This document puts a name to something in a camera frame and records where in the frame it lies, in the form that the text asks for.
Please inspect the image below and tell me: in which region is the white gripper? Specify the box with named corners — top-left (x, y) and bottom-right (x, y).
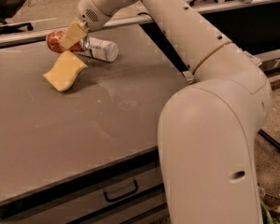
top-left (60, 0), bottom-right (111, 49)

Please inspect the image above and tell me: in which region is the red coke can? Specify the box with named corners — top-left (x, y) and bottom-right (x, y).
top-left (46, 30), bottom-right (86, 53)

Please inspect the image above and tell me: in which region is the yellow sponge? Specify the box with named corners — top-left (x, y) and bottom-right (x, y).
top-left (43, 50), bottom-right (87, 91)

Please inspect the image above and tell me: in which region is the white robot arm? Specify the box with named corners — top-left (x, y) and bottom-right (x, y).
top-left (77, 0), bottom-right (272, 224)

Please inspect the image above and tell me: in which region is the clear plastic water bottle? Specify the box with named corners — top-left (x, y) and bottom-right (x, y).
top-left (78, 36), bottom-right (119, 63)

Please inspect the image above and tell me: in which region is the grey drawer cabinet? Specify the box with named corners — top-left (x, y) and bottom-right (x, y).
top-left (0, 147), bottom-right (167, 224)

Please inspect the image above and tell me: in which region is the green snack bag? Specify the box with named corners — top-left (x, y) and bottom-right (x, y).
top-left (259, 189), bottom-right (280, 224)

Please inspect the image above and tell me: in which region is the black drawer handle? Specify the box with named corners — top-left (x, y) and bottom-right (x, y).
top-left (104, 179), bottom-right (139, 203)

